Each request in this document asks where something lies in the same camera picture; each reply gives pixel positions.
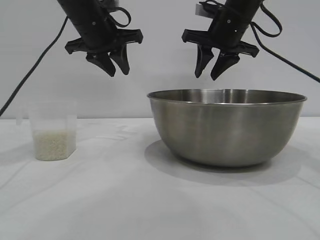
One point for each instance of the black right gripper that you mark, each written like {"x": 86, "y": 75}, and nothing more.
{"x": 227, "y": 32}

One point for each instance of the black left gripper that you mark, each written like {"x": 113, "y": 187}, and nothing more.
{"x": 100, "y": 32}

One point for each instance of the stainless steel mixing bowl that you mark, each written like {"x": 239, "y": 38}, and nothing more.
{"x": 225, "y": 132}

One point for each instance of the clear plastic measuring cup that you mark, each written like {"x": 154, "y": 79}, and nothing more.
{"x": 50, "y": 117}

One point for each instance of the white rice grains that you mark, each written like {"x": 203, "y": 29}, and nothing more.
{"x": 53, "y": 146}

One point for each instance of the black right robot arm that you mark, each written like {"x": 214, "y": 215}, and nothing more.
{"x": 240, "y": 7}

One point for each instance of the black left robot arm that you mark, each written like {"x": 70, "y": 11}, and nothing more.
{"x": 75, "y": 10}

